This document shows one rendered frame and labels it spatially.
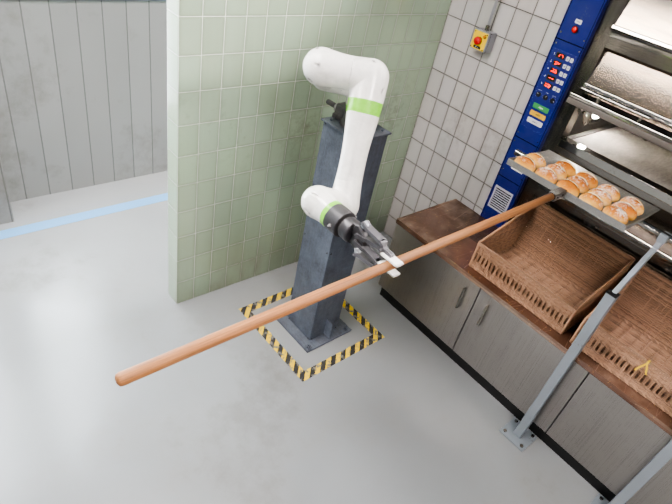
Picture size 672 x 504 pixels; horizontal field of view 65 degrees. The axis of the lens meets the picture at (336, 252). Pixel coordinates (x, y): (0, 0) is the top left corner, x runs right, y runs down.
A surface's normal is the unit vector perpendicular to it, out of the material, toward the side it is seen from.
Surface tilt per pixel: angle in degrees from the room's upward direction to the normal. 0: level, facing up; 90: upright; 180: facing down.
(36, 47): 90
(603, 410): 90
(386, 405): 0
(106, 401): 0
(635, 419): 90
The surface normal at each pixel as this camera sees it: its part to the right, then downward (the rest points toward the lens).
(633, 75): -0.65, -0.01
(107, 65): 0.64, 0.55
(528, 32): -0.76, 0.27
